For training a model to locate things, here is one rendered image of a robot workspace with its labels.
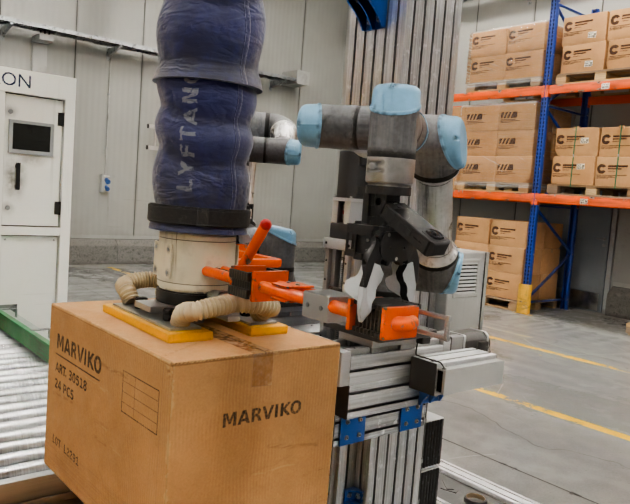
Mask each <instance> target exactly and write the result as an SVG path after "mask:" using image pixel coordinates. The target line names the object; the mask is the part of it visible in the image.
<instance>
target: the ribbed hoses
mask: <svg viewBox="0 0 630 504"><path fill-rule="evenodd" d="M157 286H158V285H157V275H156V274H153V272H151V271H149V272H147V271H145V272H143V271H142V272H137V273H136V272H134V273H130V274H127V275H123V276H122V277H120V278H118V280H117V281H116V283H115V289H116V291H117V293H118V294H119V297H120V298H121V301H123V302H122V303H123V304H124V305H125V304H130V303H133V304H135V297H137V296H139V295H138V292H137V290H136V289H139V288H140V289H141V288H145V287H146V288H148V287H150V288H151V287H152V288H156V287H157ZM280 307H281V305H280V302H279V301H266V302H250V297H249V299H243V298H240V297H237V296H234V295H229V294H227V293H225V294H223V295H222V296H216V297H212V298H210V297H209V298H208V299H206V298H205V299H204V300H202V299H201V300H200V301H198V300H197V301H196V302H194V301H193V302H183V303H181V304H179V305H177V306H176V307H175V309H174V310H173V312H172V315H171V320H170V324H171V326H175V327H188V326H190V323H191V322H194V321H196V322H198V320H201V321H202V320H203V319H205V320H206V319H207V318H209V319H210V318H211V317H212V318H214V317H218V316H224V315H229V314H231V313H236V312H237V313H240V312H241V313H242V314H243V313H244V312H245V313H246V314H247V313H249V314H250V317H251V318H252V320H253V321H259V322H263V321H267V320H268V319H269V318H270V317H274V316H276V315H278V313H279V311H280Z"/></svg>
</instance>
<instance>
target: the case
mask: <svg viewBox="0 0 630 504"><path fill-rule="evenodd" d="M122 302H123V301H121V300H107V301H85V302H63V303H52V304H51V325H50V346H49V368H48V389H47V411H46V433H45V454H44V463H45V464H46V465H47V466H48V467H49V468H50V469H51V470H52V471H53V472H54V473H55V474H56V475H57V476H58V477H59V478H60V479H61V480H62V481H63V482H64V484H65V485H66V486H67V487H68V488H69V489H70V490H71V491H72V492H73V493H74V494H75V495H76V496H77V497H78V498H79V499H80V500H81V501H82V502H83V503H84V504H327V499H328V487H329V475H330V463H331V452H332V440H333V428H334V416H335V404H336V393H337V381H338V369H339V357H340V343H337V342H334V341H331V340H328V339H325V338H322V337H319V336H316V335H313V334H310V333H307V332H303V331H300V330H297V329H294V328H291V327H288V332H287V333H286V334H275V335H264V336H248V335H246V334H243V333H240V332H238V331H235V330H233V329H230V328H228V327H225V326H222V325H220V324H217V323H215V322H212V321H210V320H207V319H206V320H205V319H204V323H199V324H196V325H199V326H201V327H203V328H205V329H208V330H210V331H212V332H213V339H212V340H206V341H195V342H183V343H172V344H169V343H166V342H164V341H162V340H160V339H158V338H156V337H154V336H152V335H150V334H148V333H146V332H144V331H142V330H140V329H138V328H136V327H134V326H132V325H130V324H127V323H125V322H123V321H121V320H119V319H117V318H115V317H113V316H111V315H109V314H107V313H105V312H103V304H109V303H122Z"/></svg>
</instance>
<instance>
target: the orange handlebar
mask: <svg viewBox="0 0 630 504"><path fill-rule="evenodd" d="M244 252H245V251H243V250H239V259H238V263H239V261H240V259H241V257H242V256H243V254H244ZM281 264H282V260H281V259H280V258H275V257H271V256H266V255H261V254H257V253H256V255H255V256H254V258H253V260H252V262H251V264H250V265H266V266H267V267H266V268H279V267H281ZM221 269H225V270H229V269H230V267H226V266H222V267H221ZM221 269H217V268H213V267H210V266H205V267H204V268H203V269H202V274H203V275H204V276H207V277H210V278H214V279H217V280H221V281H224V282H228V283H230V277H229V272H228V271H225V270H221ZM312 288H314V286H313V285H309V284H305V283H301V282H290V281H286V282H285V281H277V282H272V283H270V282H266V281H261V282H259V284H258V290H259V291H260V292H262V293H265V294H269V295H272V296H271V297H270V298H271V299H274V300H278V301H281V302H284V303H296V304H297V303H300V304H303V293H304V291H305V290H316V289H312ZM347 305H348V302H347V303H345V302H341V301H337V300H332V301H331V302H330V303H329V305H328V306H327V307H328V310H329V311H330V312H331V313H334V314H337V315H341V316H344V317H347ZM418 325H419V320H418V318H417V317H416V316H414V315H411V316H405V317H402V316H396V317H395V318H393V320H392V322H391V328H392V329H393V330H395V331H412V330H415V329H416V328H417V327H418Z"/></svg>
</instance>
